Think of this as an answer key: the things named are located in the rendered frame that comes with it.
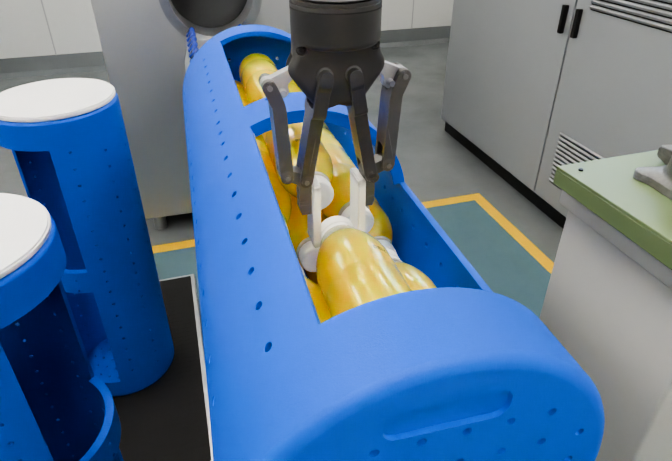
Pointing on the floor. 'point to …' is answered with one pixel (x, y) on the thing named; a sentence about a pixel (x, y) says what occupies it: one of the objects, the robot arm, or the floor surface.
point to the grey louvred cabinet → (558, 64)
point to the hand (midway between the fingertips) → (336, 209)
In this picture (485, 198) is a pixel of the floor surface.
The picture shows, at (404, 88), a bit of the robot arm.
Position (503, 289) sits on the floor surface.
